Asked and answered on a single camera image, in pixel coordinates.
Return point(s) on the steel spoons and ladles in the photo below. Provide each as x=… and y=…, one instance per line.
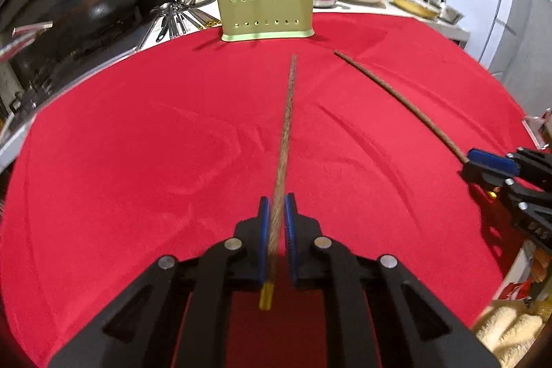
x=177, y=18

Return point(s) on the cream towel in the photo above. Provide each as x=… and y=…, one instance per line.
x=509, y=333

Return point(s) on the gas stove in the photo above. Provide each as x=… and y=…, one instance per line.
x=64, y=57

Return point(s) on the dark wooden chopstick gold cap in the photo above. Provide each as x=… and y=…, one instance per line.
x=284, y=135
x=409, y=96

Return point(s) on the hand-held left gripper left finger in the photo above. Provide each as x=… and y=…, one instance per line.
x=264, y=238

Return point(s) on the red tablecloth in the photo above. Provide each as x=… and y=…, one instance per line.
x=129, y=156

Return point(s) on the red snack packet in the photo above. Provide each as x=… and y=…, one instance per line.
x=517, y=290

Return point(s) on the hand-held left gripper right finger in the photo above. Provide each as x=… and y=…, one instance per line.
x=290, y=238

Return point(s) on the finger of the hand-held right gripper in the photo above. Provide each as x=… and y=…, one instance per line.
x=491, y=161
x=483, y=174

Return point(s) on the yellow rimmed plate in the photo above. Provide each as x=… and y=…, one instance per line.
x=416, y=4

